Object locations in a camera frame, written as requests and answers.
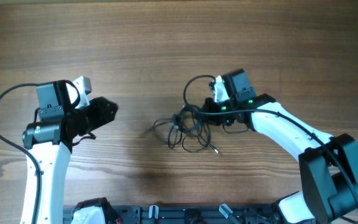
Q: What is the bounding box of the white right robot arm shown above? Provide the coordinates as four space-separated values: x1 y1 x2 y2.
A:
201 94 358 223

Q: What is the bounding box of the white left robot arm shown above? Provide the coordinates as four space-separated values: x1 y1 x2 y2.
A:
20 96 119 223

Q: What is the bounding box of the black USB cable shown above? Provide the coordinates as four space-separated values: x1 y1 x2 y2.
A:
178 104 219 154

